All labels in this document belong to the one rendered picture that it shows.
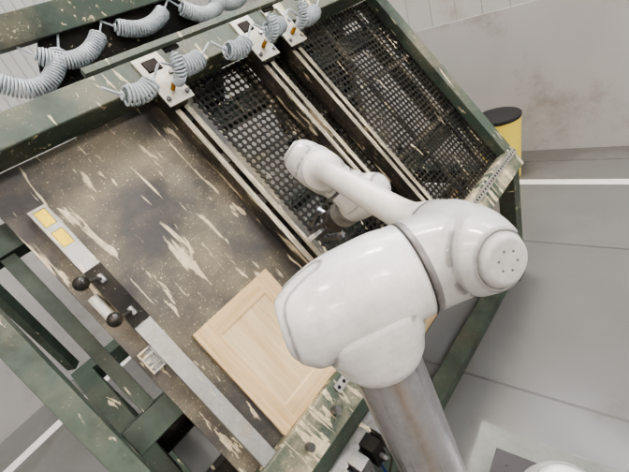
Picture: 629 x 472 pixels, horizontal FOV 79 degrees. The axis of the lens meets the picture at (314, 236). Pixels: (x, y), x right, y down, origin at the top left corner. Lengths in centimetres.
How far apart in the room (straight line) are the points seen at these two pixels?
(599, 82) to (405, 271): 373
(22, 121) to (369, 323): 112
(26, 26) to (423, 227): 161
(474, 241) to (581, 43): 361
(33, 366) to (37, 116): 66
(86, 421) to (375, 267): 89
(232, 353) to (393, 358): 80
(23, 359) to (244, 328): 55
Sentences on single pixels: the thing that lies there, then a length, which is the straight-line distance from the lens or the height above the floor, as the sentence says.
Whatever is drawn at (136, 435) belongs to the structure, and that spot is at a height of 112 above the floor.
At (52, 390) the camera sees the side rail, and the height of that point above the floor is 136.
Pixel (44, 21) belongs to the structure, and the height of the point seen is 215.
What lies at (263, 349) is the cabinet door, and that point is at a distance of 126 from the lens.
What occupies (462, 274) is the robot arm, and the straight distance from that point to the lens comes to 47.
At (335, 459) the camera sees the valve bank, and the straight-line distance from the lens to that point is 138.
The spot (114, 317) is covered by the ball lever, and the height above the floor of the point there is 144.
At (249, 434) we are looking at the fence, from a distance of 123.
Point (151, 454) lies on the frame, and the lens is 168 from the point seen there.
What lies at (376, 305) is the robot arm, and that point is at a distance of 46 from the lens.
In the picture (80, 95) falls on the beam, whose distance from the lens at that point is 139.
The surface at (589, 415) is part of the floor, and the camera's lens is 227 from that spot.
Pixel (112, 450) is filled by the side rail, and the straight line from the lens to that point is 118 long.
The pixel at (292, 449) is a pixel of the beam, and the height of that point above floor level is 88.
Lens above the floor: 192
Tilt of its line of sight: 31 degrees down
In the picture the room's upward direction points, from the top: 22 degrees counter-clockwise
